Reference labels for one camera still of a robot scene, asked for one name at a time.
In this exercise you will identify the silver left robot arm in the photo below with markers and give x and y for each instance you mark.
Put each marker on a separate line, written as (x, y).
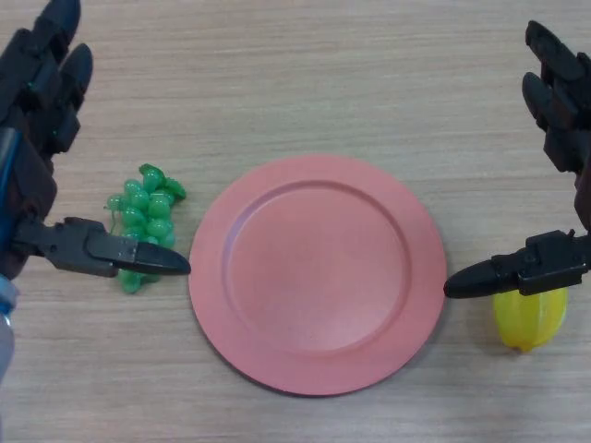
(4, 332)

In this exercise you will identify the pink round plate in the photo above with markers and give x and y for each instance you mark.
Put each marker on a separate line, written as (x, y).
(318, 277)

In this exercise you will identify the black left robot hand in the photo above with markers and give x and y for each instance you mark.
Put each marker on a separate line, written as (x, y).
(32, 175)

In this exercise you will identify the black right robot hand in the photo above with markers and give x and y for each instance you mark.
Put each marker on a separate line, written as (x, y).
(554, 263)

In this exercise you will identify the yellow starfruit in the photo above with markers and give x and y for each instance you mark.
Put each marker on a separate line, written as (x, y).
(531, 323)

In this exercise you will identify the green grape bunch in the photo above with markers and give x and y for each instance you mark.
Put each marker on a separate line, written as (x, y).
(138, 203)

